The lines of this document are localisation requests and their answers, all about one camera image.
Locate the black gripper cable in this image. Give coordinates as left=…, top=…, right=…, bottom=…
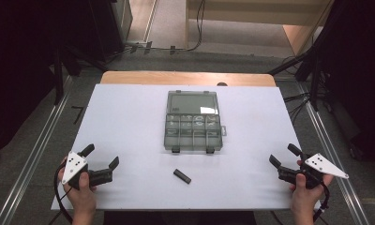
left=52, top=162, right=75, bottom=225
left=312, top=181, right=331, bottom=223

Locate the small black rectangular bar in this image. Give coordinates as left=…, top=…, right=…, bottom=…
left=172, top=168, right=192, bottom=185

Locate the wooden table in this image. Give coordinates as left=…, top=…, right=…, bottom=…
left=99, top=70, right=277, bottom=88

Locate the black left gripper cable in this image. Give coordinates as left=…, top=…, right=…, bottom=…
left=52, top=162, right=75, bottom=225

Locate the aluminium floor rail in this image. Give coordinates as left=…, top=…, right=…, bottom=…
left=0, top=75, right=75, bottom=225
left=295, top=82, right=371, bottom=225

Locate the black metal stand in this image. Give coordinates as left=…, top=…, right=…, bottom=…
left=51, top=43, right=110, bottom=106
left=267, top=43, right=325, bottom=113

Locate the black hanging cable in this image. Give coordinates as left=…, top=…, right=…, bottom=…
left=158, top=0, right=207, bottom=53

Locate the person's right hand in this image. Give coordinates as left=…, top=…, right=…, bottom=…
left=289, top=159, right=334, bottom=218

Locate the white board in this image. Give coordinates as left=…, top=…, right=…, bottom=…
left=51, top=82, right=322, bottom=211

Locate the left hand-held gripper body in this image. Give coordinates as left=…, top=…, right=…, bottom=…
left=61, top=151, right=114, bottom=190

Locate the person's left hand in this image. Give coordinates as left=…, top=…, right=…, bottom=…
left=57, top=157, right=98, bottom=218

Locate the bundle of black floor cables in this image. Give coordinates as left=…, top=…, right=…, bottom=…
left=283, top=91, right=312, bottom=124

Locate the grey transparent compartment box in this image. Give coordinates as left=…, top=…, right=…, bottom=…
left=163, top=89, right=228, bottom=155

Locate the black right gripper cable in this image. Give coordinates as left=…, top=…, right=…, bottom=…
left=312, top=181, right=331, bottom=223

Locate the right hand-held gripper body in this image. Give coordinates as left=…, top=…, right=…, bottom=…
left=277, top=152, right=350, bottom=190

